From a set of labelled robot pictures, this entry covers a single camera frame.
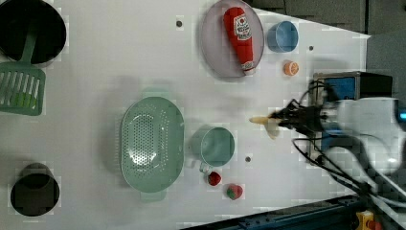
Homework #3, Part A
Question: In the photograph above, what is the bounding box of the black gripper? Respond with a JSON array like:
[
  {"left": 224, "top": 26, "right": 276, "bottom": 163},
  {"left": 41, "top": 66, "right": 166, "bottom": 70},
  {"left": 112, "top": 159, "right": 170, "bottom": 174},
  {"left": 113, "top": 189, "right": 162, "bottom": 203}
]
[{"left": 271, "top": 99, "right": 324, "bottom": 134}]

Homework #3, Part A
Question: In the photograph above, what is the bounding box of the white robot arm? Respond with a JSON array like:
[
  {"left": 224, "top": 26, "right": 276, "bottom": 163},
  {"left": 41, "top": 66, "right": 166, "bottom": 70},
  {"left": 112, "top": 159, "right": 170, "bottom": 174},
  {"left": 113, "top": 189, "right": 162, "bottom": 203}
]
[{"left": 270, "top": 97, "right": 405, "bottom": 174}]

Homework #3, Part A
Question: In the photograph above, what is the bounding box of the orange slice toy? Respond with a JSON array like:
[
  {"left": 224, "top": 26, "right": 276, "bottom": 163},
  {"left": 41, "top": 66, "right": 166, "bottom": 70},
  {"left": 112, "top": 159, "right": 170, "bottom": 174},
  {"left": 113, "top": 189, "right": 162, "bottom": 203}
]
[{"left": 283, "top": 61, "right": 300, "bottom": 76}]

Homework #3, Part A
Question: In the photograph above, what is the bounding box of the blue bowl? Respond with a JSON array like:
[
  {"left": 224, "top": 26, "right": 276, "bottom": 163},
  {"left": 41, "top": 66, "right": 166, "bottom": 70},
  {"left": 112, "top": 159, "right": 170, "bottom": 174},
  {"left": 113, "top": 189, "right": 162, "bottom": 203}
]
[{"left": 266, "top": 21, "right": 299, "bottom": 53}]

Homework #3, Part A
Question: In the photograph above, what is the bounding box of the green mug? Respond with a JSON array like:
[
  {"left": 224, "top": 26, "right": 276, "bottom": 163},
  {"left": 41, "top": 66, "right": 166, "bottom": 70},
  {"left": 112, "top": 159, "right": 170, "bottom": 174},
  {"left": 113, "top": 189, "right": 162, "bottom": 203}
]
[{"left": 191, "top": 126, "right": 236, "bottom": 174}]

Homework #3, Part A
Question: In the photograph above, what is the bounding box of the red green strawberry toy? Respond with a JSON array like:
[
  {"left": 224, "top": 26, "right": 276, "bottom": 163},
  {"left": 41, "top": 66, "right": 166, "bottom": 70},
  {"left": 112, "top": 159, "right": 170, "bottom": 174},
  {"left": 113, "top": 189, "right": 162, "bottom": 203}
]
[{"left": 226, "top": 184, "right": 243, "bottom": 200}]

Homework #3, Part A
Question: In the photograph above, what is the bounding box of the grey round plate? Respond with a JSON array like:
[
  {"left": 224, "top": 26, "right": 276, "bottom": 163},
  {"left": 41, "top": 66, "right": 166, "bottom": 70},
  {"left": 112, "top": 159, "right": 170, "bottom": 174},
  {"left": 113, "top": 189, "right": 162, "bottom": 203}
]
[{"left": 199, "top": 0, "right": 264, "bottom": 78}]

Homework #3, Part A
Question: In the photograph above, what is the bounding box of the yellow emergency stop button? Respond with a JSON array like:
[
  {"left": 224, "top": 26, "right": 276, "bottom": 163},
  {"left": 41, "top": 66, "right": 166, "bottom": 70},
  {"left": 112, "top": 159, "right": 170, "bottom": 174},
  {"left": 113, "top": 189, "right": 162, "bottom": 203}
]
[{"left": 356, "top": 211, "right": 383, "bottom": 230}]

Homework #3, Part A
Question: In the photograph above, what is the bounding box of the red plush ketchup bottle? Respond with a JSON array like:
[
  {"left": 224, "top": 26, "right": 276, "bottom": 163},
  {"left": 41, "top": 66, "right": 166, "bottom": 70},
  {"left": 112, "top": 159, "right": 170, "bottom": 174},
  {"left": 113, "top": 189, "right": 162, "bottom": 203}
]
[{"left": 223, "top": 7, "right": 255, "bottom": 76}]

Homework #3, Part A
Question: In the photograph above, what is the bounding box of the green oval colander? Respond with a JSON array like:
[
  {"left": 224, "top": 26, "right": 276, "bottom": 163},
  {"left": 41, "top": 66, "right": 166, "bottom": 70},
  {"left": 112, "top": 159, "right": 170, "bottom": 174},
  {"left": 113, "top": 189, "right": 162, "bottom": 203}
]
[{"left": 120, "top": 90, "right": 185, "bottom": 202}]

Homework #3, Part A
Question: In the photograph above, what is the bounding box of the dark grey cup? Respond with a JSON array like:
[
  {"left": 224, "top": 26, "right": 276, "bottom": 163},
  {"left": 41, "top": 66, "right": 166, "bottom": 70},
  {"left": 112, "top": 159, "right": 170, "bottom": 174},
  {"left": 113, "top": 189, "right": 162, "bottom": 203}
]
[{"left": 11, "top": 163, "right": 60, "bottom": 217}]

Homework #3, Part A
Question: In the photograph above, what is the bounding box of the green slotted spatula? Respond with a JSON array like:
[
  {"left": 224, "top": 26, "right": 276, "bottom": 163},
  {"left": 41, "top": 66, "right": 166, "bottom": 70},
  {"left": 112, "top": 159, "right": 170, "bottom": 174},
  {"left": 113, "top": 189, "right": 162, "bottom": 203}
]
[{"left": 0, "top": 32, "right": 46, "bottom": 116}]

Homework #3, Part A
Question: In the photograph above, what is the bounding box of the black pot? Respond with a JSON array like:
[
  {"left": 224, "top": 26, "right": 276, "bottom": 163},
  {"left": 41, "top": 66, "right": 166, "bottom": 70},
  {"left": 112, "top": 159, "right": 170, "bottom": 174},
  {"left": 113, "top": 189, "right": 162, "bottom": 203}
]
[{"left": 0, "top": 0, "right": 67, "bottom": 64}]

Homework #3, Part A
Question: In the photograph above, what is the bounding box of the black cable bundle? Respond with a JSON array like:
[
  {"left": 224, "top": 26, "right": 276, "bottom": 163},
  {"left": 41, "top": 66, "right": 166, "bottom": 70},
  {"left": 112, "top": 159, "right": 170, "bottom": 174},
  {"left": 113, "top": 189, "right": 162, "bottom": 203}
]
[{"left": 291, "top": 80, "right": 406, "bottom": 209}]

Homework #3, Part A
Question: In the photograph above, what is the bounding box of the blue metal frame rail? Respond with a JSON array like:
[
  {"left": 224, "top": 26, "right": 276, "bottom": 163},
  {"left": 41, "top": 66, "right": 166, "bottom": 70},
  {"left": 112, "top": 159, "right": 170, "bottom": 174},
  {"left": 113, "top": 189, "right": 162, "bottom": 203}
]
[{"left": 185, "top": 195, "right": 406, "bottom": 230}]

